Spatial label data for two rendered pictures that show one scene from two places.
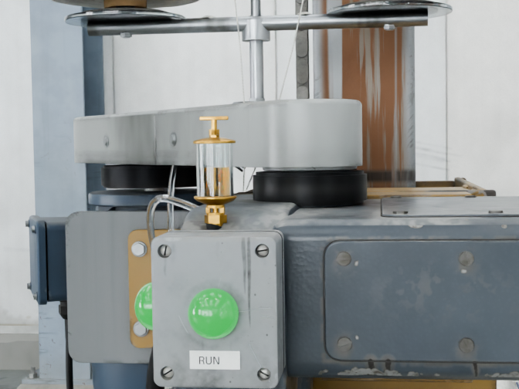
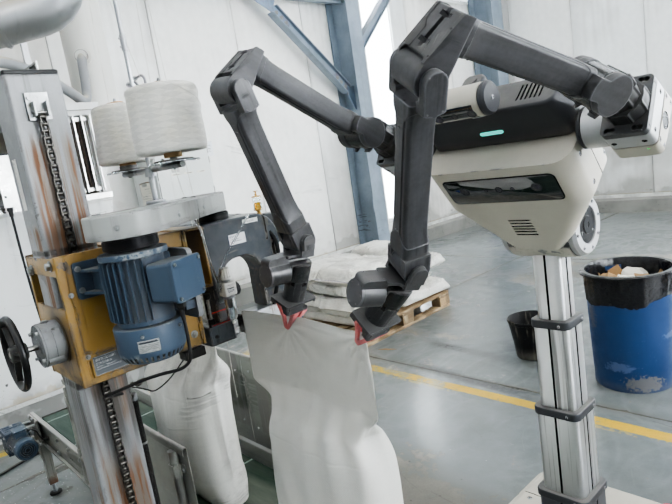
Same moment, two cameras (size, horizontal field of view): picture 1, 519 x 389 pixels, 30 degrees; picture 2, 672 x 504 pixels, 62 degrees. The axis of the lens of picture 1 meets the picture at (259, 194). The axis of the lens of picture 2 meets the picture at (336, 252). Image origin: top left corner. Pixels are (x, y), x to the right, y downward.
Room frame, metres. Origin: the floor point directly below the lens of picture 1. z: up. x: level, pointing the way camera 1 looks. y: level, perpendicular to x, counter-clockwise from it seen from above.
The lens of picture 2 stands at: (1.76, 1.27, 1.46)
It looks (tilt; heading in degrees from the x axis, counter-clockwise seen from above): 9 degrees down; 221
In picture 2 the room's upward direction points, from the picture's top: 9 degrees counter-clockwise
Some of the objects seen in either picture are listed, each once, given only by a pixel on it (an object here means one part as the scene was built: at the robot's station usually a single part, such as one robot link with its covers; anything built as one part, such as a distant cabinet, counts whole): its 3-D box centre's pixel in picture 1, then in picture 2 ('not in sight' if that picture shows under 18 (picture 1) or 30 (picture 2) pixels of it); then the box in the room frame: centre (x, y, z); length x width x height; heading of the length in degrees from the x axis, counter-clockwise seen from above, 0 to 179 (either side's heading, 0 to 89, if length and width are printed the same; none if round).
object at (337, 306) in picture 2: not in sight; (362, 297); (-1.69, -1.53, 0.32); 0.66 x 0.43 x 0.15; 175
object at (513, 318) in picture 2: not in sight; (532, 336); (-1.65, -0.14, 0.13); 0.30 x 0.30 x 0.26
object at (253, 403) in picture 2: not in sight; (249, 400); (0.39, -0.52, 0.54); 1.05 x 0.02 x 0.41; 83
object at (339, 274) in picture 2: not in sight; (359, 268); (-1.69, -1.52, 0.56); 0.66 x 0.42 x 0.15; 173
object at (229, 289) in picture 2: not in sight; (229, 295); (0.84, 0.07, 1.14); 0.05 x 0.04 x 0.16; 173
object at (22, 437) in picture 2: not in sight; (23, 438); (0.89, -1.68, 0.35); 0.30 x 0.15 x 0.15; 83
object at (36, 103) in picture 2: not in sight; (39, 105); (1.17, -0.06, 1.68); 0.05 x 0.03 x 0.06; 173
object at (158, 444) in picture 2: not in sight; (123, 460); (0.93, -0.58, 0.54); 1.05 x 0.02 x 0.41; 83
